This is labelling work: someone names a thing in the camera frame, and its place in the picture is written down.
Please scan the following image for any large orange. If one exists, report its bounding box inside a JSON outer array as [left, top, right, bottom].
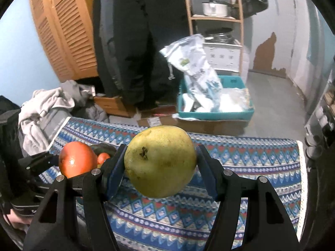
[[58, 141, 98, 178]]

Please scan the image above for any yellow-green pear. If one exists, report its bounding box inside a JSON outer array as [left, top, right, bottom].
[[124, 125, 197, 198]]

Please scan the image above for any person's left hand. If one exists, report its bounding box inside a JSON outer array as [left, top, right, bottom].
[[3, 210, 32, 232]]

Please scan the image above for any grey clothes pile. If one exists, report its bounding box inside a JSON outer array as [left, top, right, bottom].
[[18, 80, 109, 156]]

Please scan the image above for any orange in bowl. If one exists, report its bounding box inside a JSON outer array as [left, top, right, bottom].
[[97, 152, 110, 165]]

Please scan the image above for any patterned blue tablecloth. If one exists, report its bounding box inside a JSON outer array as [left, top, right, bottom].
[[39, 116, 308, 251]]

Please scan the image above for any small wooden box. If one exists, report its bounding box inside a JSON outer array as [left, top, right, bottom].
[[93, 96, 136, 118]]

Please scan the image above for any cardboard box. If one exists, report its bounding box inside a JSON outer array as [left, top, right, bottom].
[[137, 115, 249, 136]]

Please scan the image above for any shoe rack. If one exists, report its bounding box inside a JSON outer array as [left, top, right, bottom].
[[305, 79, 334, 160]]

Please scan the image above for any teal storage bin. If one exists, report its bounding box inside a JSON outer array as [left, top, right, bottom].
[[177, 75, 254, 121]]

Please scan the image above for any clear plastic bag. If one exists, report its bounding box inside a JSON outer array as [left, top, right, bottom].
[[219, 88, 253, 113]]

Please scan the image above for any white rice bag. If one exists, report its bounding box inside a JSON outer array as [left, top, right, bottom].
[[160, 34, 223, 102]]

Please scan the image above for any wooden louvered door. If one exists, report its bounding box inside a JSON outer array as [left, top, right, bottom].
[[30, 0, 98, 82]]

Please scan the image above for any white patterned box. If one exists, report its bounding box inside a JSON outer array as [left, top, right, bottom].
[[203, 41, 242, 73]]

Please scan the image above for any black jacket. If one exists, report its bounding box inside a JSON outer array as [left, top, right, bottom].
[[93, 0, 189, 110]]

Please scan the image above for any wooden shelf unit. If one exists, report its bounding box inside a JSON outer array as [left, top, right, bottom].
[[185, 0, 244, 77]]

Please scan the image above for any metal cooking pot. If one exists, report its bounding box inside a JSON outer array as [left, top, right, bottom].
[[202, 0, 232, 17]]

